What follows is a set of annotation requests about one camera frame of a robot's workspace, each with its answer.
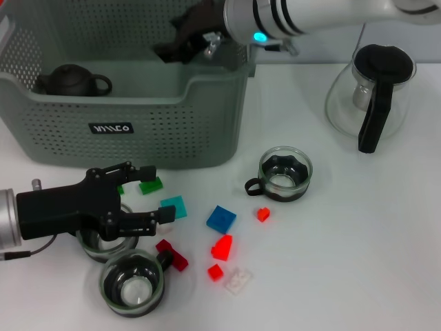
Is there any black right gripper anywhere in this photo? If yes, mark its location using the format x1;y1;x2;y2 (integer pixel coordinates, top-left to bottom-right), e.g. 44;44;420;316
171;0;227;59

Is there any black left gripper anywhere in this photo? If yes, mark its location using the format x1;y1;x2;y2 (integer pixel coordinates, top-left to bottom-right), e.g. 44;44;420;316
16;161;176;241

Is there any grey perforated plastic storage bin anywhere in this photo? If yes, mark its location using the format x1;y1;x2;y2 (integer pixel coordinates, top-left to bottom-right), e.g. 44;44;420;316
0;0;258;170

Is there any cyan sloped toy brick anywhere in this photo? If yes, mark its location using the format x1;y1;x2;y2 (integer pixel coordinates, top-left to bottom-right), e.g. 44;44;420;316
160;195;189;219

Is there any blue square toy brick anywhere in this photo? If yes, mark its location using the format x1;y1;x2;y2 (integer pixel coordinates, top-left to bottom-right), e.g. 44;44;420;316
205;205;238;233

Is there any dark red long brick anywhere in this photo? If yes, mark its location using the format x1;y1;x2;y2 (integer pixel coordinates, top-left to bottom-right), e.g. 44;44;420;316
154;239;189;272

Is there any red sloped toy brick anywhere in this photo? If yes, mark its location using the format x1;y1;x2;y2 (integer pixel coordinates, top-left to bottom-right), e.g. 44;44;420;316
209;234;234;260

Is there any small red cube brick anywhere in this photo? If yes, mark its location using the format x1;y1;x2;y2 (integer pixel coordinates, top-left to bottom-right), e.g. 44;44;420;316
207;263;224;282

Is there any white flat toy plate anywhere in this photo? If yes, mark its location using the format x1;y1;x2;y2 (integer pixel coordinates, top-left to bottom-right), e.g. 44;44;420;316
223;267;253;296

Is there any dark clay teapot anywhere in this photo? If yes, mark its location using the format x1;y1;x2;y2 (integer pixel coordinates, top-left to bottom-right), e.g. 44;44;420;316
34;63;114;97

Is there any right arm cable with plug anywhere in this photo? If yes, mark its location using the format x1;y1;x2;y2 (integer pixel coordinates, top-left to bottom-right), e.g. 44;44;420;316
202;30;300;58

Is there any arm cable with plug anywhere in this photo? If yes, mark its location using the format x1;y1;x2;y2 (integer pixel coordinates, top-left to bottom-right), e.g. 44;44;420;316
0;236;56;261
202;30;300;58

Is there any left arm cable with plug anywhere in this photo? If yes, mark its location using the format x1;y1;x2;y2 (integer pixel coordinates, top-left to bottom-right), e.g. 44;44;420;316
0;236;56;261

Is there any glass teapot with black handle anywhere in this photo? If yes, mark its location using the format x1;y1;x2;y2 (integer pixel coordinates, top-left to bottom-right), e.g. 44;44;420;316
324;43;418;154

